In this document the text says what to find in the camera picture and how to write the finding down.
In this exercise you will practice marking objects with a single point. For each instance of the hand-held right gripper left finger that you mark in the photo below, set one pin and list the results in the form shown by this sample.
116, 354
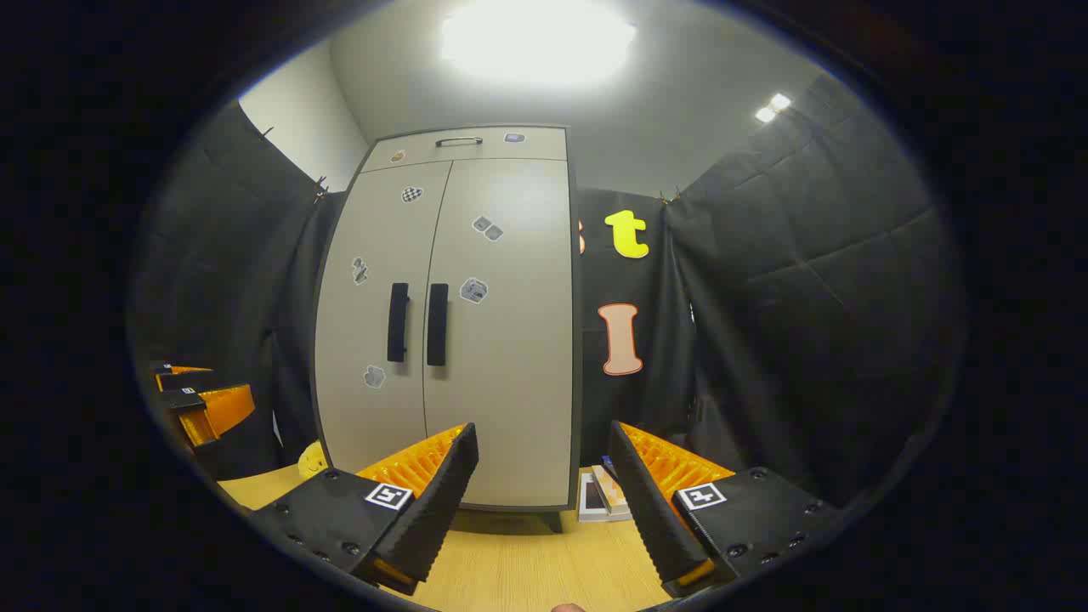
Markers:
438, 510

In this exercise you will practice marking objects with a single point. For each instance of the small ceiling light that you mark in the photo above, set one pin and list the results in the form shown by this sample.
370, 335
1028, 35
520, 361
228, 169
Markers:
772, 108

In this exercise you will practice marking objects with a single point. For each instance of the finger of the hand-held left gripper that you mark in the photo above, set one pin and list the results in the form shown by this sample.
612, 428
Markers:
183, 380
225, 408

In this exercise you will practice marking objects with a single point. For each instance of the cream book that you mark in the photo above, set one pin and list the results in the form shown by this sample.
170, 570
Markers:
614, 497

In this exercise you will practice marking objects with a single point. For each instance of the grey double-door shoe cabinet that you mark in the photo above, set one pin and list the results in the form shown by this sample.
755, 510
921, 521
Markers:
575, 382

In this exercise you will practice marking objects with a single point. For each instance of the black backdrop cloth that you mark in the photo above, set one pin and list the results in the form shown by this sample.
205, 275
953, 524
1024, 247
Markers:
807, 297

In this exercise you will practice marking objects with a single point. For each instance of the grey cabinet drawer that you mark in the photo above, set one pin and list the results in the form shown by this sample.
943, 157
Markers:
493, 153

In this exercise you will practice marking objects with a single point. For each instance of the white book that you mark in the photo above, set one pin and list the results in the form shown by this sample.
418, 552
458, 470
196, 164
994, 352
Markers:
588, 501

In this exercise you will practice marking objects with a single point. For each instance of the grey shoe cabinet door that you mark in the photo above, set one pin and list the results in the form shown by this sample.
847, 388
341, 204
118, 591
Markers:
365, 323
510, 382

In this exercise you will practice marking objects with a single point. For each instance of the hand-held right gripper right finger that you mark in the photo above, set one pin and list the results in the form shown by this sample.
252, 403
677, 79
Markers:
650, 510

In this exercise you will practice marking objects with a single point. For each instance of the yellow plush toy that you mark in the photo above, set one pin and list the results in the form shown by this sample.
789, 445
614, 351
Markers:
312, 461

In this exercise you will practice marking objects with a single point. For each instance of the large ceiling light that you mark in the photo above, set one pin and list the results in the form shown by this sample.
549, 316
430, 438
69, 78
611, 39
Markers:
535, 38

